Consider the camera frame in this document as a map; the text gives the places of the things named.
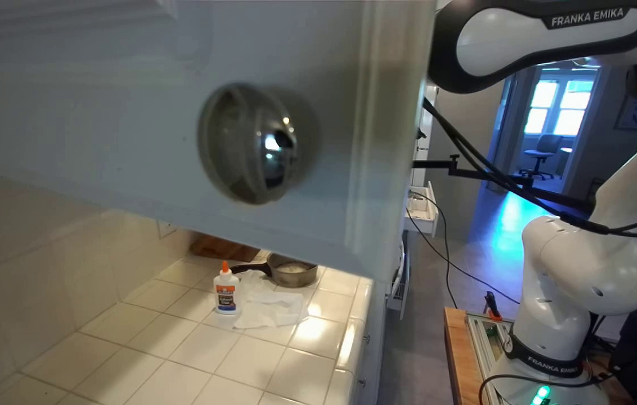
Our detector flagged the white glue bottle orange cap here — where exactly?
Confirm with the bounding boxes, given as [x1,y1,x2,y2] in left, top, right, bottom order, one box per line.
[213,258,242,317]

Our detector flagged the dark round bowl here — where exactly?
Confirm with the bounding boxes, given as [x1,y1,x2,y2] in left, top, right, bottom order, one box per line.
[229,252,323,291]

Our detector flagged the black gripper cable bundle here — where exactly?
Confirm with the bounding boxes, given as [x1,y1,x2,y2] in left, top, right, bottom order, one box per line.
[421,96,637,243]

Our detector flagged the brown wooden object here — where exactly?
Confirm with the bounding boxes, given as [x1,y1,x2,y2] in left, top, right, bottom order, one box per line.
[188,231,264,266]

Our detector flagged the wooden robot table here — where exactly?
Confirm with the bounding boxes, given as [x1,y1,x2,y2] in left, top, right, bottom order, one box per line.
[441,303,635,405]

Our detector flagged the small red black connector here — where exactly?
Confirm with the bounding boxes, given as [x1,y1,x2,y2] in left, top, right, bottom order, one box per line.
[482,291,505,324]

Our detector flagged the round metal door knob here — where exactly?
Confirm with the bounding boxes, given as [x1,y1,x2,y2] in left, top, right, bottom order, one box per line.
[196,81,323,207]

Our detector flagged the white crumpled cloth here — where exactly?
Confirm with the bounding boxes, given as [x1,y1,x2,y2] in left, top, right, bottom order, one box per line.
[232,268,314,333]

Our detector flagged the white cabinet door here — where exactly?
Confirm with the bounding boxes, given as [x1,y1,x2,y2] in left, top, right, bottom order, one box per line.
[0,0,440,270]

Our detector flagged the white tiled kitchen counter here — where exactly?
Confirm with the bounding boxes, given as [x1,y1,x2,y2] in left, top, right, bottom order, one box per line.
[0,210,415,405]

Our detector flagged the bright window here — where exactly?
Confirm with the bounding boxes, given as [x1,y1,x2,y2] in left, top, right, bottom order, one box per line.
[523,74,598,139]

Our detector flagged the black camera stand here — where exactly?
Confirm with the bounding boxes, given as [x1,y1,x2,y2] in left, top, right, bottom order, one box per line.
[411,153,515,187]

